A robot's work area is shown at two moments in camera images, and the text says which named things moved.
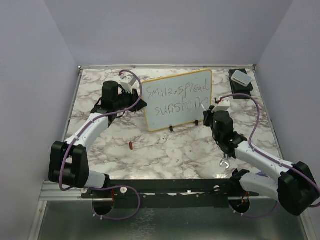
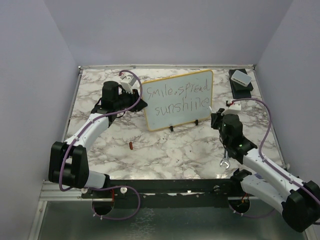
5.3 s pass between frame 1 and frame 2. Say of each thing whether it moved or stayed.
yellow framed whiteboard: stayed
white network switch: stayed
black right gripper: moved
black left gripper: stayed
